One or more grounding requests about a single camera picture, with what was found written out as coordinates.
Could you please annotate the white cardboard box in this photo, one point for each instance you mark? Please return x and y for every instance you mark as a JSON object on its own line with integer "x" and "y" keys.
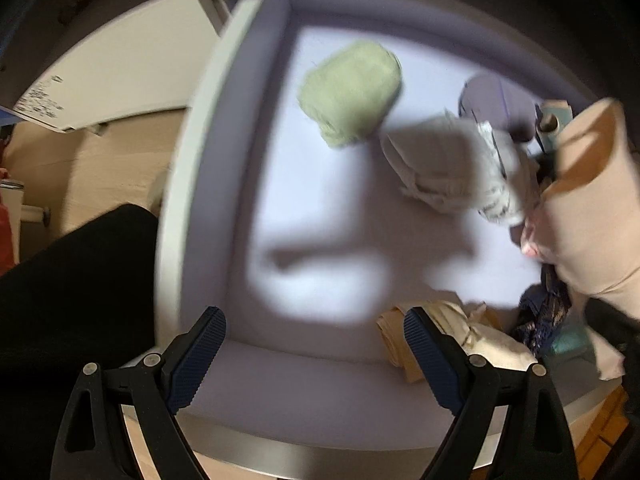
{"x": 147, "y": 60}

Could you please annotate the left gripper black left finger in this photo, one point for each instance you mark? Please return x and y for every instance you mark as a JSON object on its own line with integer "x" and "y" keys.
{"x": 93, "y": 441}

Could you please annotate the white drawer box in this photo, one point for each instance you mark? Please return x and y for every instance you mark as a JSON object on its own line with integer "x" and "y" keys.
{"x": 303, "y": 246}

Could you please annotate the beige grey crumpled cloth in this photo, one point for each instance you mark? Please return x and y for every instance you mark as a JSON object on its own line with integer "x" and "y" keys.
{"x": 454, "y": 164}

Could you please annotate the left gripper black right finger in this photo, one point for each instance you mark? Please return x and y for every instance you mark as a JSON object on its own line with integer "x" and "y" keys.
{"x": 535, "y": 441}

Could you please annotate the green knit beanie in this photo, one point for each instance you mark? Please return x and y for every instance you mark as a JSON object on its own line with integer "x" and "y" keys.
{"x": 350, "y": 93}

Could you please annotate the lavender sock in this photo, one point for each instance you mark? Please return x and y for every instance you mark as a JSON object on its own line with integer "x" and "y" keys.
{"x": 505, "y": 105}

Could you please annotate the mint green rolled towel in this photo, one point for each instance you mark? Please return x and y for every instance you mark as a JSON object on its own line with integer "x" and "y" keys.
{"x": 571, "y": 342}

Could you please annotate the dark navy patterned cloth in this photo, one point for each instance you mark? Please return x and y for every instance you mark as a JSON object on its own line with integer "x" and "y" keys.
{"x": 541, "y": 312}

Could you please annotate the pink beige garment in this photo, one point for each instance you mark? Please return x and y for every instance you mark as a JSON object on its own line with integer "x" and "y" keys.
{"x": 587, "y": 221}

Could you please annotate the cream folded cloth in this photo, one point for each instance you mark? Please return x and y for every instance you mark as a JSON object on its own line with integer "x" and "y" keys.
{"x": 476, "y": 333}

